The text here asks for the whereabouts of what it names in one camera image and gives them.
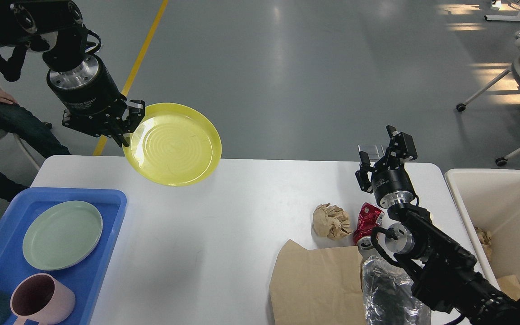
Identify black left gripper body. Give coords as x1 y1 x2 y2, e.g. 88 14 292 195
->
46 54 125 116

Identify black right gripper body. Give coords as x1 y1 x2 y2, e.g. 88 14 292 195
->
370 165 417 209

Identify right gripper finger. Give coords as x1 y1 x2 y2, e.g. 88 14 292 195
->
355 151 376 193
377 125 418 168

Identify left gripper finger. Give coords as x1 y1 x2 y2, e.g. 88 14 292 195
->
62 113 121 137
107 99 146 148

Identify yellow plastic plate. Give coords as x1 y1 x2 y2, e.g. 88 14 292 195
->
122 103 222 186

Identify pink mug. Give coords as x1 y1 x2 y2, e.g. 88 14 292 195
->
9 273 76 325

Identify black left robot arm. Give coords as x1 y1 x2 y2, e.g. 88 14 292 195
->
0 0 146 147

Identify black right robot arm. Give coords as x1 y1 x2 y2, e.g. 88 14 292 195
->
355 125 520 325

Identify crushed red can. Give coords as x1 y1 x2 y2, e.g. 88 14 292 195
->
352 202 385 246

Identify crumpled brown paper ball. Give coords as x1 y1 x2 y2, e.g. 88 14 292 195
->
312 203 353 241

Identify seated person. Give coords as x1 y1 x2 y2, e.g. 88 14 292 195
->
0 103 70 202

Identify paper scraps in bin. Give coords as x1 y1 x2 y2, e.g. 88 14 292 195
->
474 227 492 261

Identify crumpled silver foil bag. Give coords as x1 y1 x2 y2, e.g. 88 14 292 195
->
362 255 432 325

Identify brown paper bag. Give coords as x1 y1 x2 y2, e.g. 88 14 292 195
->
269 240 366 325

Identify white plastic bin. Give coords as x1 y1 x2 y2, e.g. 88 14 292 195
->
445 169 520 285

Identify pale green plate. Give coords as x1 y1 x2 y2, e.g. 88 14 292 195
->
22 201 103 271

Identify blue plastic tray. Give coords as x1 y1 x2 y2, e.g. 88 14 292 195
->
0 187 127 325

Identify white desk base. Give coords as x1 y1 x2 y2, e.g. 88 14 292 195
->
483 0 520 23

